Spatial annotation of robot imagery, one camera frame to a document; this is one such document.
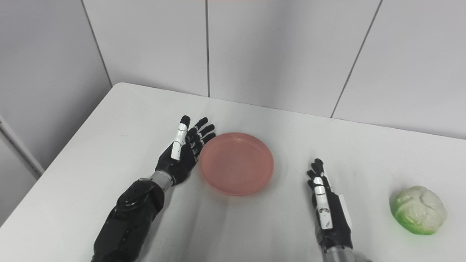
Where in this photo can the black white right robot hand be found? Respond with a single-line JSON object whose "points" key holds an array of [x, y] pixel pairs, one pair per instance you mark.
{"points": [[333, 225]]}

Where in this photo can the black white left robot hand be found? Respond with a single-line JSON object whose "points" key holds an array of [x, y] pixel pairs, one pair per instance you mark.
{"points": [[178, 165]]}

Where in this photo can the pink round plate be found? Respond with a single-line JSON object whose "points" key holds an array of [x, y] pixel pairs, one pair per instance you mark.
{"points": [[236, 163]]}

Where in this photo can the green white cabbage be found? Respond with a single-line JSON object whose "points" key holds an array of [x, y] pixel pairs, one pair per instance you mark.
{"points": [[418, 209]]}

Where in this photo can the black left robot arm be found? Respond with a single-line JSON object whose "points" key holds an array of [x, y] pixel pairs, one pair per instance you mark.
{"points": [[129, 218]]}

